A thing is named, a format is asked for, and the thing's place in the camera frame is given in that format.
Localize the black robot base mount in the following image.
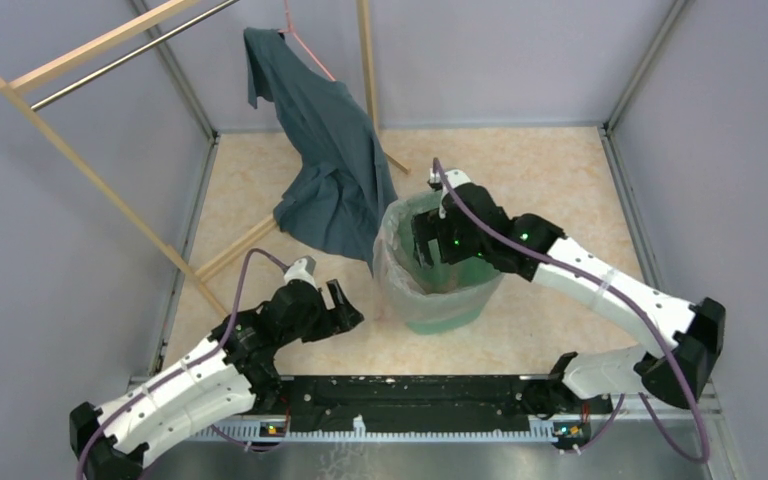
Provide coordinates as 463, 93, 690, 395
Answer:
243, 375, 613, 433

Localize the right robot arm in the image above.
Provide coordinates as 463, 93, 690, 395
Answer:
411, 179, 726, 412

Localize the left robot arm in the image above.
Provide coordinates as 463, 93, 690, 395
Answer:
69, 280, 364, 479

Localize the wooden clothes rack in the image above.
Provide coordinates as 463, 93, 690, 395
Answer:
0, 0, 412, 316

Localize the grey slotted cable duct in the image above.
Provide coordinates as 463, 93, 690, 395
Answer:
188, 417, 559, 444

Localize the pink plastic trash bag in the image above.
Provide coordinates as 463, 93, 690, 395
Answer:
371, 190, 505, 326

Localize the green plastic trash bin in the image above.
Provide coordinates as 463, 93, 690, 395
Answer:
383, 190, 506, 336

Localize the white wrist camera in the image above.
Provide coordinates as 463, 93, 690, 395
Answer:
428, 168, 472, 219
283, 256, 317, 288

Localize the dark teal shirt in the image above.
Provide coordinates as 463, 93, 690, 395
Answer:
243, 27, 397, 263

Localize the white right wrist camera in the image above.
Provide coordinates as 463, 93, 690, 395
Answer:
428, 168, 472, 219

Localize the pink clothes hanger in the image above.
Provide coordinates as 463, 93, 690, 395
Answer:
279, 0, 336, 82

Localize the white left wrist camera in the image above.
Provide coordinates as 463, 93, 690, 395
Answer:
283, 256, 317, 288

